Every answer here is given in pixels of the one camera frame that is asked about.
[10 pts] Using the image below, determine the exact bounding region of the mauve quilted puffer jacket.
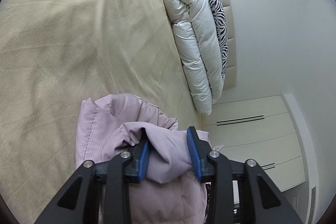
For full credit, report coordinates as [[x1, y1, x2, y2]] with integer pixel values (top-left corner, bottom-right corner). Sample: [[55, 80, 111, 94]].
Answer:
[[75, 93, 207, 223]]

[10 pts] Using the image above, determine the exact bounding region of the beige bed sheet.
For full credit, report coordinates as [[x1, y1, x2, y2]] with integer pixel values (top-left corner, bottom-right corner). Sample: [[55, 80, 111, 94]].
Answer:
[[1, 0, 204, 223]]

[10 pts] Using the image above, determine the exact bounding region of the zebra print pillow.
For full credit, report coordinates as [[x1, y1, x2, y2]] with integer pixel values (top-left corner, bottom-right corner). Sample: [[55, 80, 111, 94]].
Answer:
[[208, 0, 228, 79]]

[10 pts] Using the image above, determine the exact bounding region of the white folded duvet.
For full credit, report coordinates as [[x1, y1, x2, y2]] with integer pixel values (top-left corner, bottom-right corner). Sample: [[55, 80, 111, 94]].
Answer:
[[163, 0, 224, 115]]

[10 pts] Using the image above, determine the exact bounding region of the white wardrobe with black handles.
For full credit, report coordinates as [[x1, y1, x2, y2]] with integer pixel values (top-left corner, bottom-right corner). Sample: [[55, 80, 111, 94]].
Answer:
[[206, 96, 305, 191]]

